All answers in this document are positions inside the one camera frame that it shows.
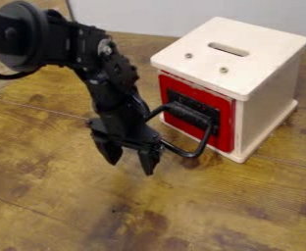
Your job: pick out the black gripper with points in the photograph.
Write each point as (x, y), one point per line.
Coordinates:
(120, 127)

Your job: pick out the black metal drawer handle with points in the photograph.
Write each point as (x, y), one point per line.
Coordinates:
(192, 112)

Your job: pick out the red drawer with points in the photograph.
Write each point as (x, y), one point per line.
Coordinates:
(204, 101)

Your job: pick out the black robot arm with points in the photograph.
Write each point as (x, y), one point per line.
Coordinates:
(37, 38)

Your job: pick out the white wooden box cabinet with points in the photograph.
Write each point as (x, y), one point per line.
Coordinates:
(238, 68)

